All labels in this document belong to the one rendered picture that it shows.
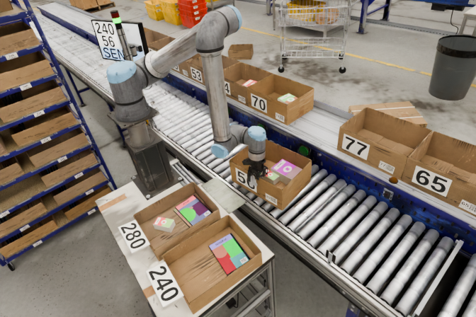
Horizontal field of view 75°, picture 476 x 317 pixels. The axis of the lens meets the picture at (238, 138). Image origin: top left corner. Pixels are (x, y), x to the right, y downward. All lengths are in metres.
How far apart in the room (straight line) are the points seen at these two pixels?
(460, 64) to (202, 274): 3.61
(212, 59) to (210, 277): 0.98
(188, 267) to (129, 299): 0.99
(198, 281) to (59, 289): 1.49
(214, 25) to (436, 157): 1.42
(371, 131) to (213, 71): 1.20
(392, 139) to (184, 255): 1.38
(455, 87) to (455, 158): 2.50
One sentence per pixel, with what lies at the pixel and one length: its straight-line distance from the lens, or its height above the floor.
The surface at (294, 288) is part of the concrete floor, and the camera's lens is 2.38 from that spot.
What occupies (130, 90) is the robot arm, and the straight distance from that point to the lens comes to 1.67.
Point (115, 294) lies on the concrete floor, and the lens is 2.62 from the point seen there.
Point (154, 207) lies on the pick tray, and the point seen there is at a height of 0.82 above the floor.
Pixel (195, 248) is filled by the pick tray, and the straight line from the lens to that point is 1.67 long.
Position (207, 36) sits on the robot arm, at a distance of 1.27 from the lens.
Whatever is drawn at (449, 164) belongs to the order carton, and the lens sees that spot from 2.04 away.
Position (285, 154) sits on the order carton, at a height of 0.87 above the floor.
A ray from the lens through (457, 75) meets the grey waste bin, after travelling 4.37.
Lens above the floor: 2.12
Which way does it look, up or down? 37 degrees down
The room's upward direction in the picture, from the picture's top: 7 degrees counter-clockwise
